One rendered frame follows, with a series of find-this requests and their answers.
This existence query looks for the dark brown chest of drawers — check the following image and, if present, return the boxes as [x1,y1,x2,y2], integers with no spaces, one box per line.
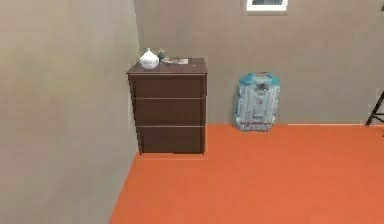
[126,57,209,156]

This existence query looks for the white round vase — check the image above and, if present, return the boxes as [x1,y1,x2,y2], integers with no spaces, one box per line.
[139,47,160,70]

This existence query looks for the white framed window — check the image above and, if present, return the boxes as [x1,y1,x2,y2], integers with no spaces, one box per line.
[245,0,289,13]

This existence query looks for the black stand legs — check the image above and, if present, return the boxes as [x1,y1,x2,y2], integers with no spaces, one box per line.
[364,89,384,127]

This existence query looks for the grey dish with small items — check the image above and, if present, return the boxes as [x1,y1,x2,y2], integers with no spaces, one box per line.
[161,57,181,66]

